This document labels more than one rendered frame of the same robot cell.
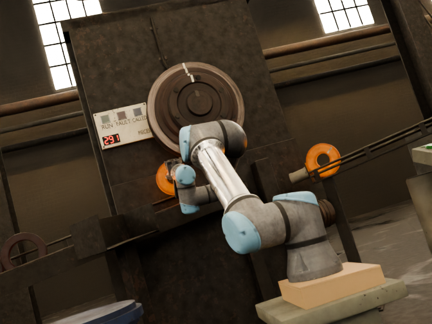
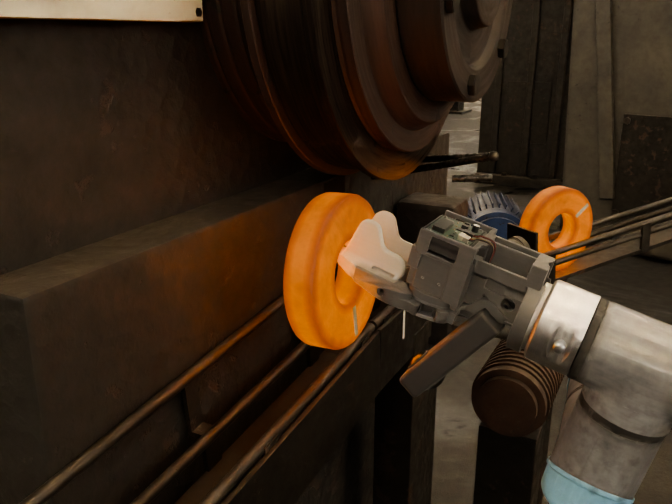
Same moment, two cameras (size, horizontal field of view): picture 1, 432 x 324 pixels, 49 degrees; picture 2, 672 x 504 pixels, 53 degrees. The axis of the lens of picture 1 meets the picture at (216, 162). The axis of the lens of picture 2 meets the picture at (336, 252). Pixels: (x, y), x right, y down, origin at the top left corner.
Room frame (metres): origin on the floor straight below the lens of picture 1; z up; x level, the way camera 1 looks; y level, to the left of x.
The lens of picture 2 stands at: (1.74, 0.69, 1.05)
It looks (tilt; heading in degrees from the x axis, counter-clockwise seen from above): 18 degrees down; 311
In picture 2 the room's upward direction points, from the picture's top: straight up
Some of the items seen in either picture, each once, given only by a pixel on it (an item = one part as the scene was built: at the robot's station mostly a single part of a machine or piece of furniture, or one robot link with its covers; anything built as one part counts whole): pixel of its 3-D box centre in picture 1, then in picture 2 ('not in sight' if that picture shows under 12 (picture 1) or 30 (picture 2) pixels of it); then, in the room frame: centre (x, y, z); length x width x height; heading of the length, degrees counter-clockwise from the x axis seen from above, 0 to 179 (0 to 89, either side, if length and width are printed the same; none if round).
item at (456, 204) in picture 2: (266, 184); (427, 268); (2.33, -0.20, 0.68); 0.11 x 0.08 x 0.24; 14
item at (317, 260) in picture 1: (310, 256); not in sight; (1.34, -0.17, 0.40); 0.15 x 0.15 x 0.10
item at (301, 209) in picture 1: (296, 216); not in sight; (1.34, -0.17, 0.52); 0.13 x 0.12 x 0.14; 109
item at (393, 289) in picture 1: (324, 300); not in sight; (1.34, -0.17, 0.28); 0.32 x 0.32 x 0.04; 9
